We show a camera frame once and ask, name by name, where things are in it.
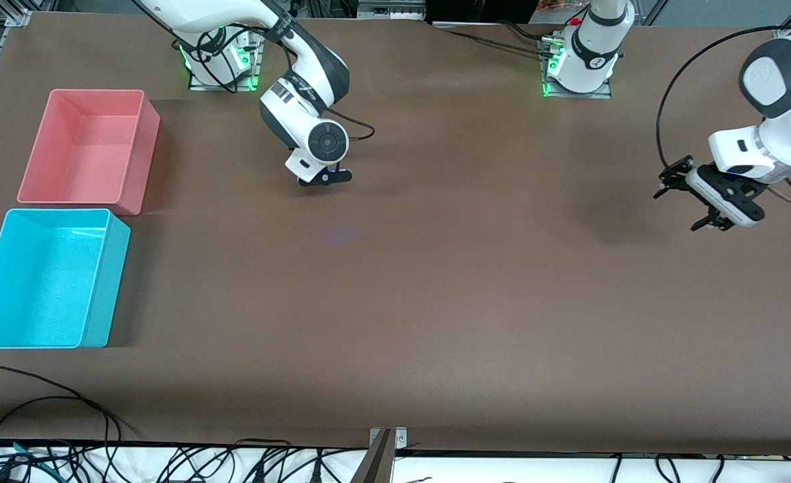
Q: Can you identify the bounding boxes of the pink plastic bin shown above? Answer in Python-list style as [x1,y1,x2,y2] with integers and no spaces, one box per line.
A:
[17,89,162,217]

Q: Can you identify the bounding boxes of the blue plastic bin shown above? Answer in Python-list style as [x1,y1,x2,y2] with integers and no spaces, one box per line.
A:
[0,208,131,350]

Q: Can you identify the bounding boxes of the brown table cover sheet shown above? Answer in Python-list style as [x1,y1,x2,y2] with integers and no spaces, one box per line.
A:
[0,12,791,458]

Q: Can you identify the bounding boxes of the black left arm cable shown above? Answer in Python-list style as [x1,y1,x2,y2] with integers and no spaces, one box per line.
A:
[655,25,791,204]

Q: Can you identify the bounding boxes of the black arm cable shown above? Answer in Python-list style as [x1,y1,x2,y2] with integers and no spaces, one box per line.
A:
[655,25,791,204]
[134,0,376,143]

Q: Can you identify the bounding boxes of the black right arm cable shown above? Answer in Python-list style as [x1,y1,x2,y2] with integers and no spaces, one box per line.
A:
[134,0,376,143]

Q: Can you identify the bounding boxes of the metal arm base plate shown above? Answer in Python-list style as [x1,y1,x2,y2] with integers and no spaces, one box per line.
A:
[189,28,264,91]
[541,37,612,99]

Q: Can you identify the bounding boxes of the black base cable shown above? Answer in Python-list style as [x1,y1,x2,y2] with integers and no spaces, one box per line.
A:
[445,30,549,56]

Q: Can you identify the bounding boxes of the small metal bracket plate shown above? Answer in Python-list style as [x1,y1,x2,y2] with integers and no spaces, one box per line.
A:
[369,427,409,449]

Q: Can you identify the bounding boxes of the grey metal mount pole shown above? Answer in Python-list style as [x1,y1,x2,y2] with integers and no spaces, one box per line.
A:
[350,429,396,483]

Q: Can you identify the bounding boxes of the teal cable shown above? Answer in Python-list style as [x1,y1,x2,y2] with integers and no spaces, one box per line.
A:
[0,437,57,474]

